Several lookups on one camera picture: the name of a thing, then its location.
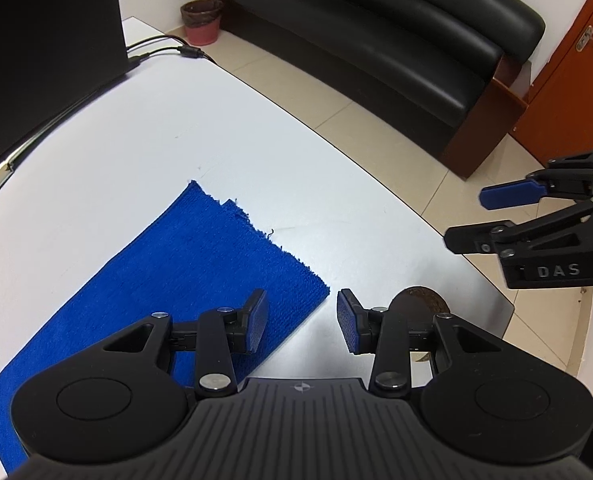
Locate black laptop cables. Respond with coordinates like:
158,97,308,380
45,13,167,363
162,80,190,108
125,32,218,68

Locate round stool under table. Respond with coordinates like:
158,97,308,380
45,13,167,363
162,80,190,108
388,286,451,366

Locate black leather sofa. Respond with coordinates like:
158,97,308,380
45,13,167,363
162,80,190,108
220,0,546,178

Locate black laptop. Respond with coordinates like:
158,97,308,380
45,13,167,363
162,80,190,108
0,0,128,162

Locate orange wooden door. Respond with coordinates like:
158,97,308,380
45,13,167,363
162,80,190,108
513,0,593,164

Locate blue towel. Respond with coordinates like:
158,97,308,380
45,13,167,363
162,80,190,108
0,182,330,471

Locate open notebook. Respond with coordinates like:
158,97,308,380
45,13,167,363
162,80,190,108
0,126,54,190

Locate red waste basket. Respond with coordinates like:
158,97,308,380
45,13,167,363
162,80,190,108
180,0,224,47

